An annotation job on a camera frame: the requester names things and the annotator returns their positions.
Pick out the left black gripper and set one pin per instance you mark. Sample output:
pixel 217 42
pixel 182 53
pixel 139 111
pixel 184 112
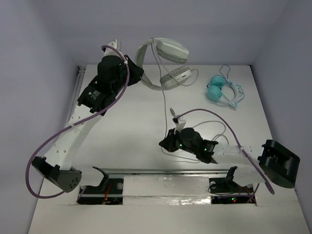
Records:
pixel 133 70

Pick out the teal white headphones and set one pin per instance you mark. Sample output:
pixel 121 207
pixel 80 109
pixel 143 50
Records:
pixel 215 93

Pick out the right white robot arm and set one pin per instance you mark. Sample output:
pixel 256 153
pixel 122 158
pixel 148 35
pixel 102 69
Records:
pixel 271 162

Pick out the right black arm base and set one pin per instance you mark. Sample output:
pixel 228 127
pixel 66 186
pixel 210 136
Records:
pixel 224 190

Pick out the white foil tape strip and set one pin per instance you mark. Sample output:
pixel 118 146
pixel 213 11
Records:
pixel 166 190

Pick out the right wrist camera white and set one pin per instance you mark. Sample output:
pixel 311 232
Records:
pixel 179 124

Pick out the aluminium rail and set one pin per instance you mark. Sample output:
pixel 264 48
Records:
pixel 163 172

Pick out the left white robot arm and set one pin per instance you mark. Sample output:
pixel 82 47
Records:
pixel 114 74

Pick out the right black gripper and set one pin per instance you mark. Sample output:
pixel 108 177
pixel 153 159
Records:
pixel 168 142

